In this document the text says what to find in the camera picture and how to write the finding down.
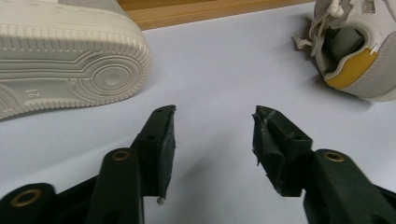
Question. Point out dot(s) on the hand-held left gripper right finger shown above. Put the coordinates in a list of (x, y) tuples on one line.
[(280, 146)]

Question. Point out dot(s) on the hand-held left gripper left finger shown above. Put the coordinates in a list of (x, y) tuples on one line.
[(155, 149)]

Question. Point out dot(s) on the white grey sneaker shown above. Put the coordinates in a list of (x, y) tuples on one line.
[(370, 74), (62, 62)]

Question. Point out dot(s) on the white table mat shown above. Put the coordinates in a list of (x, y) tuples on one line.
[(218, 77)]

